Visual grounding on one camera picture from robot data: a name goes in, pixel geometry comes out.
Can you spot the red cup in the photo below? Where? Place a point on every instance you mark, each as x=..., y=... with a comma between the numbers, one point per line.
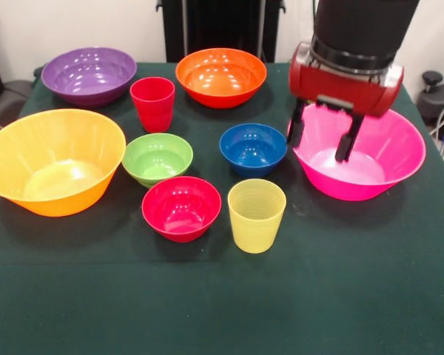
x=153, y=107

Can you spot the large yellow-orange bowl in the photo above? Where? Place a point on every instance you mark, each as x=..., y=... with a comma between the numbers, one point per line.
x=55, y=159

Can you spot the small black knob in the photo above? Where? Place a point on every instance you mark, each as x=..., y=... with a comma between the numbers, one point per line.
x=38, y=72

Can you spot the small blue bowl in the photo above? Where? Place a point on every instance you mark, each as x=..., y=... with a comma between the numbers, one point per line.
x=253, y=151

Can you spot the small green bowl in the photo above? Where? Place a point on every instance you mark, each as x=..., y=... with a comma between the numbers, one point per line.
x=157, y=159

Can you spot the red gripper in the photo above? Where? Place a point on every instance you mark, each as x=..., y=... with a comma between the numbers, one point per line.
x=340, y=87

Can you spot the dark green tablecloth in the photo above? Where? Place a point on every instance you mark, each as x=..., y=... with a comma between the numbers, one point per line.
x=222, y=296

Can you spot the purple bowl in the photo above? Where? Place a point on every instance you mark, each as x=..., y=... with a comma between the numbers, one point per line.
x=89, y=74

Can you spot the small red bowl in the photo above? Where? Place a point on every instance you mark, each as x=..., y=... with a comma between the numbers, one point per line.
x=181, y=209

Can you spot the black round base with knob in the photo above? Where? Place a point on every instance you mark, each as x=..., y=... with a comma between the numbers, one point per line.
x=440, y=100

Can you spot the yellow translucent cup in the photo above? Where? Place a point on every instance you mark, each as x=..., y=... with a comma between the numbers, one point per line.
x=257, y=218

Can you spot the orange bowl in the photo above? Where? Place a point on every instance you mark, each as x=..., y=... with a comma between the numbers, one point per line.
x=220, y=77

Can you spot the large pink bowl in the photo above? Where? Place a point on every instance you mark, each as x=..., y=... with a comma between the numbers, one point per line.
x=392, y=148

